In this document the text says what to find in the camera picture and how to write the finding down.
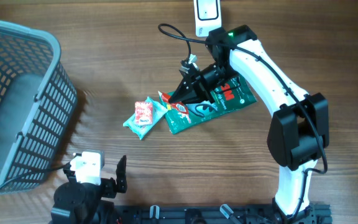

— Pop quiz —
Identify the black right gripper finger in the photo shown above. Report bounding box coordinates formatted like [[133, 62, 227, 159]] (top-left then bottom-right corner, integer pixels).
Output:
[[180, 90, 215, 104], [169, 78, 195, 103]]

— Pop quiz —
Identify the red Nescafe coffee stick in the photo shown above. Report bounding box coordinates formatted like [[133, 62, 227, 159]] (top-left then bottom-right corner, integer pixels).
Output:
[[158, 92, 189, 115]]

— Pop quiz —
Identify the green 3M gloves packet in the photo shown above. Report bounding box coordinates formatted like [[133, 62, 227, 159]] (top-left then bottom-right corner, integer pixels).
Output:
[[159, 77, 257, 134]]

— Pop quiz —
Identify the white teal wipes packet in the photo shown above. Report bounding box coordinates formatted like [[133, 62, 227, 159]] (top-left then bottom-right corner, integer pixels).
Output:
[[123, 97, 168, 140]]

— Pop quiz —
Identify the orange red tissue packet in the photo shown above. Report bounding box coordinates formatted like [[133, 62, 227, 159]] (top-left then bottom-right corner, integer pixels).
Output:
[[135, 101, 153, 126]]

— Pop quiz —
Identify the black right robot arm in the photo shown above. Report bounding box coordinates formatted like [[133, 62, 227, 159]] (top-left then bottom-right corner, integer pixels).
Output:
[[168, 25, 329, 223]]

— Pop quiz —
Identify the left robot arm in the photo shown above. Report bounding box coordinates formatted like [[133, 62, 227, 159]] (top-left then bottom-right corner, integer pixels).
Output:
[[51, 156, 127, 224]]

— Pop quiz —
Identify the white barcode scanner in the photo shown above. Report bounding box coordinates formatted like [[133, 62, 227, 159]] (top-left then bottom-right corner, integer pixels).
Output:
[[193, 0, 222, 37]]

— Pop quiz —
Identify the grey black plastic basket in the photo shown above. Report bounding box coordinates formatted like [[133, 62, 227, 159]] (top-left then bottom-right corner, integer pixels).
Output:
[[0, 21, 77, 194]]

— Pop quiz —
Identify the black right camera cable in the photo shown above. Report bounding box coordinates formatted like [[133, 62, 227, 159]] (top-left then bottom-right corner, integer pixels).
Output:
[[157, 23, 328, 223]]

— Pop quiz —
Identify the black camera cable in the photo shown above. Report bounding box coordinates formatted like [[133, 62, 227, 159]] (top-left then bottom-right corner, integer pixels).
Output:
[[0, 161, 73, 224], [157, 23, 328, 223]]

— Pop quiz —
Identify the black left camera cable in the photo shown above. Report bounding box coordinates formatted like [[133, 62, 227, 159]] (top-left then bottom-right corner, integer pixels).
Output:
[[0, 161, 73, 224]]

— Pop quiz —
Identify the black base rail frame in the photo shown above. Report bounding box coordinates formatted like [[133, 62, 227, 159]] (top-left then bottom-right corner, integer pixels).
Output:
[[113, 202, 333, 224]]

